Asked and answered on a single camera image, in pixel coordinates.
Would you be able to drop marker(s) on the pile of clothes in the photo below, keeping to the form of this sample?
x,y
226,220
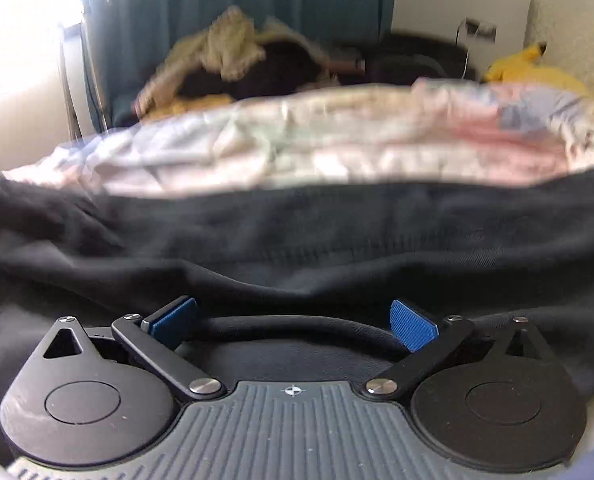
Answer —
x,y
227,45

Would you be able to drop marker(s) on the black pants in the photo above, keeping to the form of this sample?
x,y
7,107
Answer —
x,y
297,240

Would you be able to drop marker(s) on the teal curtain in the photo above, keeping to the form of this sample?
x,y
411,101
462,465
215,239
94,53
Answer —
x,y
177,0

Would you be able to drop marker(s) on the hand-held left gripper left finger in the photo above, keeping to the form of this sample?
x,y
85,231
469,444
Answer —
x,y
174,322

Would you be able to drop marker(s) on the black bag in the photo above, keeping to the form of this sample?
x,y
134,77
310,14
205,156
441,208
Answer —
x,y
412,62

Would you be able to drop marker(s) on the quilted cream headboard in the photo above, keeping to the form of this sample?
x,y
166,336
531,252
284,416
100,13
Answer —
x,y
577,35

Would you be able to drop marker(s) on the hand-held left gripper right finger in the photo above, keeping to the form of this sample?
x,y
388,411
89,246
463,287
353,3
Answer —
x,y
409,327

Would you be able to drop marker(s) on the wall socket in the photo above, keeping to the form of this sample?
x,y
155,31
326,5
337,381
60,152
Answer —
x,y
482,30

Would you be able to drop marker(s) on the yellow plush toy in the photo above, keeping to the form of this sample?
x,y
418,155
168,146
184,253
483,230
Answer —
x,y
517,67

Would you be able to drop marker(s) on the yellow cloth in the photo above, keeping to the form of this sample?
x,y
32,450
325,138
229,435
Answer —
x,y
192,105

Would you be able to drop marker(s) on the pastel printed blanket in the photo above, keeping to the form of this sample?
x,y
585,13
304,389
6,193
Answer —
x,y
327,140

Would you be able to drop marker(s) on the garment steamer stand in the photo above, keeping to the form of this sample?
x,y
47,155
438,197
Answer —
x,y
68,90

